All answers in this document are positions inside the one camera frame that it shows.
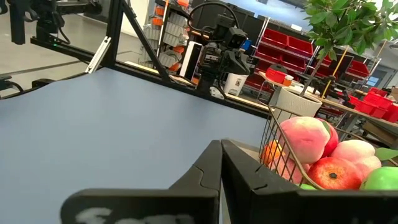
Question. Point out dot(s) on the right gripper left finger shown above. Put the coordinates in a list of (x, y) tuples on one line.
[(186, 205)]

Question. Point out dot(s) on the white plant pot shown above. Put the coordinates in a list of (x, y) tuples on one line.
[(295, 104)]

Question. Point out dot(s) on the silver metal bracket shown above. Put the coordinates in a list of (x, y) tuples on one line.
[(98, 54), (217, 92)]

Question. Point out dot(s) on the small green leafy tree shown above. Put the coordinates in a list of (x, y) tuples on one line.
[(342, 21)]

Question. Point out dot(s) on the red apple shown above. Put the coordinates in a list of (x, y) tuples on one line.
[(334, 175), (332, 140)]

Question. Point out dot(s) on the green apple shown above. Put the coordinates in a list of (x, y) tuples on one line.
[(382, 180), (307, 187)]

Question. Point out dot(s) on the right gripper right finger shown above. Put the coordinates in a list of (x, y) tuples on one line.
[(248, 199)]

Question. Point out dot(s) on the pink peach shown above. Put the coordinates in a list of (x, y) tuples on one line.
[(292, 172), (354, 155), (304, 140)]

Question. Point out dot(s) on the wooden workbench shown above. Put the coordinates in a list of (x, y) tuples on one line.
[(342, 105)]

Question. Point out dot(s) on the yellow pole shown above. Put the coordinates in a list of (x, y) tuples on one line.
[(335, 71)]

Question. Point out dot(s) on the black aluminium table frame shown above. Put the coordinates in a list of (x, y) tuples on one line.
[(116, 31)]

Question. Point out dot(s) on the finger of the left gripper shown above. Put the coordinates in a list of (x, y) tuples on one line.
[(239, 63)]

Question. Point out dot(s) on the white trash bin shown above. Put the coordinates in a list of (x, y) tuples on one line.
[(236, 85)]

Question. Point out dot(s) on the black equipment on beam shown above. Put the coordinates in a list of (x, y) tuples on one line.
[(46, 15)]

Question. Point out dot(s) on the white rectangular device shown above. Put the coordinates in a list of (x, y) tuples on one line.
[(190, 60)]

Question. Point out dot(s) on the beige mat with grey border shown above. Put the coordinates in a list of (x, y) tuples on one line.
[(248, 147)]

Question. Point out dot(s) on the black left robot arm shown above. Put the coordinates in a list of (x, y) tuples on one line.
[(206, 79)]

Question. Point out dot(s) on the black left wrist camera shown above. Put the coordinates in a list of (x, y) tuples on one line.
[(235, 38)]

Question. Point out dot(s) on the small orange-red fruit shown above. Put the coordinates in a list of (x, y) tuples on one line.
[(272, 152)]

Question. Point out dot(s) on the small orange jar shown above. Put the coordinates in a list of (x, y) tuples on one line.
[(288, 81)]

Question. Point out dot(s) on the shelf of grey trays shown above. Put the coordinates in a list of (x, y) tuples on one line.
[(174, 34)]

